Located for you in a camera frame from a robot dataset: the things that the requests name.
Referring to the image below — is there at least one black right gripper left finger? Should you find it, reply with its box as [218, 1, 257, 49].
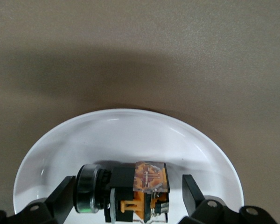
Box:
[0, 175, 77, 224]

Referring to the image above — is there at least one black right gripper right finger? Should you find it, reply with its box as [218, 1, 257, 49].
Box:
[182, 174, 280, 224]

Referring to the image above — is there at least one pink round plate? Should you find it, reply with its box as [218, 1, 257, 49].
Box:
[13, 108, 245, 224]

